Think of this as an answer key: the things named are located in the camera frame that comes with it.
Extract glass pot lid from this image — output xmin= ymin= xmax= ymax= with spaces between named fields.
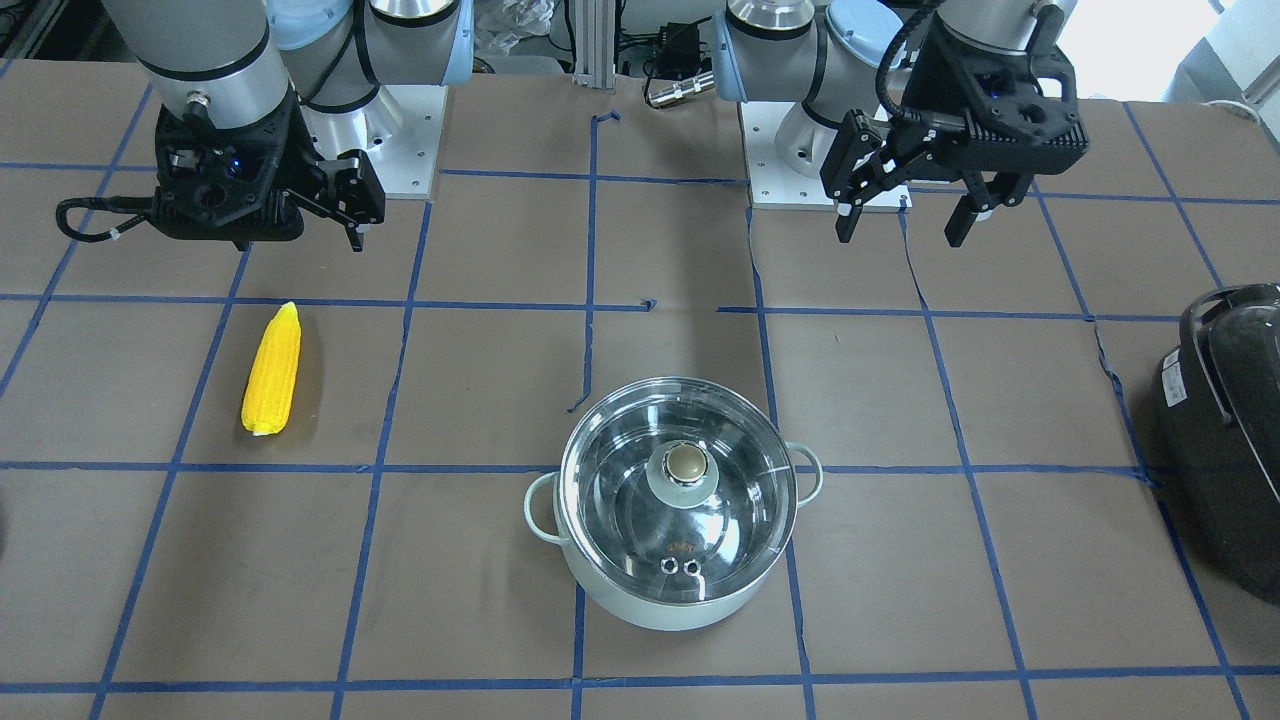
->
xmin=558 ymin=375 xmax=799 ymax=607

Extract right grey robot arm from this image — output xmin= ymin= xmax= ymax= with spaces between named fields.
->
xmin=55 ymin=1 xmax=475 ymax=252

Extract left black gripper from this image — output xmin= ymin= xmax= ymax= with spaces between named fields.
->
xmin=820 ymin=26 xmax=1089 ymax=249

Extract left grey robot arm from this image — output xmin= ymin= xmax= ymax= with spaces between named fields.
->
xmin=712 ymin=1 xmax=1091 ymax=247

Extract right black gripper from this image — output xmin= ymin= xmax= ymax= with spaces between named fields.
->
xmin=150 ymin=95 xmax=387 ymax=252

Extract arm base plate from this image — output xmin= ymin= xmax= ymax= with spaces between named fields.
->
xmin=739 ymin=100 xmax=913 ymax=213
xmin=302 ymin=85 xmax=449 ymax=200

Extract yellow corn cob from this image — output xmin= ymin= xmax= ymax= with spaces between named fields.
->
xmin=239 ymin=301 xmax=302 ymax=437

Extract black rice cooker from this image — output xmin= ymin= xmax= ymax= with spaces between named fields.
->
xmin=1153 ymin=283 xmax=1279 ymax=603

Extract silver metal connector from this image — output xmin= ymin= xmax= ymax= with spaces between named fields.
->
xmin=644 ymin=70 xmax=716 ymax=110

